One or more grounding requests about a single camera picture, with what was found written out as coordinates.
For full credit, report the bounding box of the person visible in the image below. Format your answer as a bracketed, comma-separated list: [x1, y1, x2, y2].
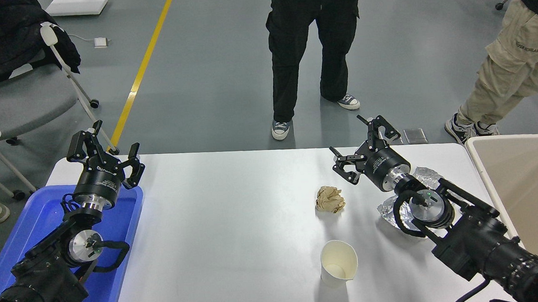
[436, 0, 538, 146]
[263, 0, 373, 141]

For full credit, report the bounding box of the white flat board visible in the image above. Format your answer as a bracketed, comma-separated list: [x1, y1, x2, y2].
[45, 0, 111, 18]

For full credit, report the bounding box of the crumpled silver foil tray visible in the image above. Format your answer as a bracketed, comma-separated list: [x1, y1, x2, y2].
[375, 165, 448, 244]

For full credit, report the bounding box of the white paper cup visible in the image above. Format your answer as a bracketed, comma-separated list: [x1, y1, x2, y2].
[319, 239, 360, 289]

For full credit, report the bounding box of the white power adapter with cable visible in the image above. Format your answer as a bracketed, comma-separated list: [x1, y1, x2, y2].
[68, 32, 110, 51]

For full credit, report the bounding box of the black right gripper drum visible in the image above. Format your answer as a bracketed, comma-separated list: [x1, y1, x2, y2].
[361, 146, 412, 193]

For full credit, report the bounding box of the crumpled tan paper ball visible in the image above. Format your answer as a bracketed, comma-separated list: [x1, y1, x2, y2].
[314, 185, 346, 215]

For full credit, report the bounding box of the large pale bin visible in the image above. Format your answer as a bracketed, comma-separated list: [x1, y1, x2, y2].
[464, 133, 538, 266]

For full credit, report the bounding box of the blue plastic tray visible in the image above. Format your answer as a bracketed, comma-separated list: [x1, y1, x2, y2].
[0, 180, 150, 302]

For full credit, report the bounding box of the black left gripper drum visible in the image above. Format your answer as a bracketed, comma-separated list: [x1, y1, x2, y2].
[70, 153, 127, 206]

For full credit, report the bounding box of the grey office chair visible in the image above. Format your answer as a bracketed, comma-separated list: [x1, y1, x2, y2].
[0, 18, 120, 162]

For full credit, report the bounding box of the black jacket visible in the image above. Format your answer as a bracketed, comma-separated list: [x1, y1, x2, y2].
[0, 0, 82, 84]

